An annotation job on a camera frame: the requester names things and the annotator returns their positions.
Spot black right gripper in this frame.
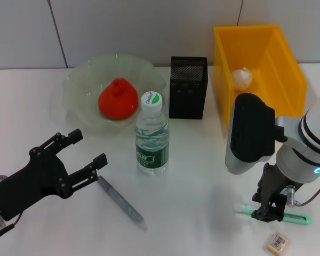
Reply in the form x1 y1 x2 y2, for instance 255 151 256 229
252 163 294 223

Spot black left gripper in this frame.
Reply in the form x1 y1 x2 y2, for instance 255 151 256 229
0 129 108 221

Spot mint green utility knife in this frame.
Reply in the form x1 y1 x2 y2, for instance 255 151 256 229
234 203 312 226

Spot beige eraser with barcode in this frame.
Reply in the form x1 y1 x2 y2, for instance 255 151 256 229
265 231 289 253

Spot red round fruit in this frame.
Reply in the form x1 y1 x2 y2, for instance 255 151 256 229
98 77 139 121

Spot clear water bottle green label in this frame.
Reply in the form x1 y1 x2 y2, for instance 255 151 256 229
134 91 171 176

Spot white paper ball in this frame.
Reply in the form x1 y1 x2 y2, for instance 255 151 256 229
231 67 254 93

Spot grey marker pen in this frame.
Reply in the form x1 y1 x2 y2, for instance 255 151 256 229
96 175 148 230

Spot translucent wavy glass fruit plate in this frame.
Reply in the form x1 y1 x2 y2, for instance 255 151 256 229
61 54 167 138

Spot black mesh pen holder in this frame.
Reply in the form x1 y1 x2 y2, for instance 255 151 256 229
169 55 209 120

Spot yellow plastic storage bin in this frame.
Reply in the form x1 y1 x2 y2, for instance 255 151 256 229
212 25 308 133

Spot right gripper cable with plugs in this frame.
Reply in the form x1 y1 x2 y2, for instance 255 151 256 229
285 174 320 208

